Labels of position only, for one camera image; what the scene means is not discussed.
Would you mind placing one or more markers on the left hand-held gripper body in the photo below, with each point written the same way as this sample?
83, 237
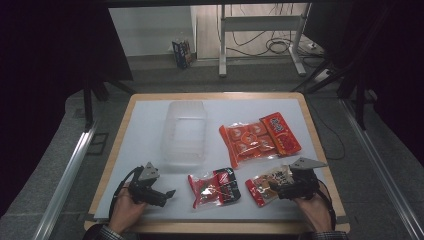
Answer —
148, 173

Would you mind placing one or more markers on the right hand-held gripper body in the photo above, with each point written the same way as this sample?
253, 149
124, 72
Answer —
303, 183

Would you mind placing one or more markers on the red and beige snack packet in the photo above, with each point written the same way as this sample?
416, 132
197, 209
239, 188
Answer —
261, 188

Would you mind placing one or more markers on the red and black snack packet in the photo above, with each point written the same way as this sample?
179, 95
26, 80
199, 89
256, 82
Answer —
213, 188

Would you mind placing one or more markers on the large orange snack packet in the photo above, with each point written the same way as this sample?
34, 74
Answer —
256, 140

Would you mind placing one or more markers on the clear plastic container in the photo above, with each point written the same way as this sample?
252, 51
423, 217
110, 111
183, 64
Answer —
184, 133

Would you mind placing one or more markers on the person's right hand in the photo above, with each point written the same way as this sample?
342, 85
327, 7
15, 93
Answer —
318, 213

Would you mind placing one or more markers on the person's left hand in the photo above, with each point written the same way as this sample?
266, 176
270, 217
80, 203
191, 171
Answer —
125, 213

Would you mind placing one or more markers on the white table mat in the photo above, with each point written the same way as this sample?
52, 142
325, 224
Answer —
240, 186

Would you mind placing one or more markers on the black stand legs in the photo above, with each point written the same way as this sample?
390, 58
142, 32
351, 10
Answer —
88, 106

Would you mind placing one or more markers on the black tripod stand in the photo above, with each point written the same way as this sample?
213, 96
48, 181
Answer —
359, 103

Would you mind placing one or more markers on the blue carton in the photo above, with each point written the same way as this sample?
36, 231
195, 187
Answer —
182, 53

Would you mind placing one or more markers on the white power strip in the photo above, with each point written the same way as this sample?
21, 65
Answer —
315, 47

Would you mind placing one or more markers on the dark curtain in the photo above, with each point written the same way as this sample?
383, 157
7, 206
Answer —
50, 66
393, 66

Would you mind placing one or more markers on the black floor socket frame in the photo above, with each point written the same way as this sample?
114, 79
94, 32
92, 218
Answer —
97, 144

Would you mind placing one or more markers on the aluminium rail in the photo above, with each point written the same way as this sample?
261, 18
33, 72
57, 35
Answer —
65, 183
380, 166

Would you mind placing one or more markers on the white metal stand frame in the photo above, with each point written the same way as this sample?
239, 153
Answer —
222, 43

